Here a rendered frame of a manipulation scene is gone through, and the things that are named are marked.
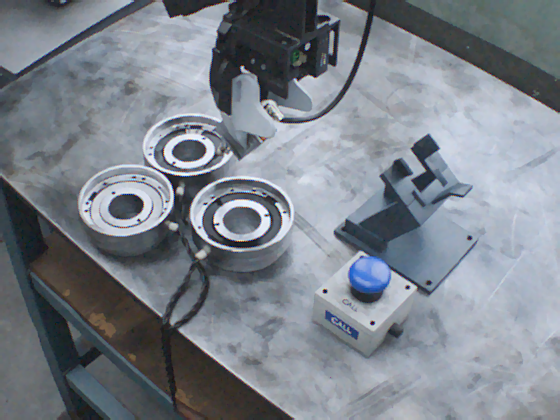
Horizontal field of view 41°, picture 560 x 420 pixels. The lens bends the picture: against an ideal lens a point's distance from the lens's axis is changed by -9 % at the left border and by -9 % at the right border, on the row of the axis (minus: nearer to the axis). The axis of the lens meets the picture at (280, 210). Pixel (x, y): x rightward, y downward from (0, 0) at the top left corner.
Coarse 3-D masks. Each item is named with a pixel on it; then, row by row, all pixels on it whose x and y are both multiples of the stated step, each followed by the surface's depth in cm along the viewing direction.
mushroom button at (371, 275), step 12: (360, 264) 73; (372, 264) 73; (384, 264) 73; (348, 276) 73; (360, 276) 72; (372, 276) 72; (384, 276) 72; (360, 288) 72; (372, 288) 71; (384, 288) 72
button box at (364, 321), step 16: (320, 288) 75; (336, 288) 75; (352, 288) 74; (400, 288) 75; (416, 288) 75; (320, 304) 75; (336, 304) 73; (352, 304) 73; (368, 304) 73; (384, 304) 73; (400, 304) 73; (320, 320) 76; (336, 320) 74; (352, 320) 73; (368, 320) 72; (384, 320) 72; (400, 320) 76; (336, 336) 76; (352, 336) 74; (368, 336) 72; (384, 336) 75; (368, 352) 74
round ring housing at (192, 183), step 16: (160, 128) 92; (208, 128) 93; (144, 144) 89; (176, 144) 91; (192, 144) 92; (208, 144) 91; (144, 160) 88; (176, 160) 89; (208, 160) 89; (224, 160) 87; (176, 176) 86; (192, 176) 86; (208, 176) 86; (224, 176) 88; (192, 192) 88
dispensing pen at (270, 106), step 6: (264, 102) 74; (270, 102) 73; (264, 108) 74; (270, 108) 73; (276, 108) 73; (270, 114) 74; (276, 114) 73; (282, 114) 74; (276, 120) 74; (222, 144) 82; (216, 150) 83; (222, 150) 82; (228, 150) 82; (252, 150) 79; (216, 156) 84; (210, 162) 86
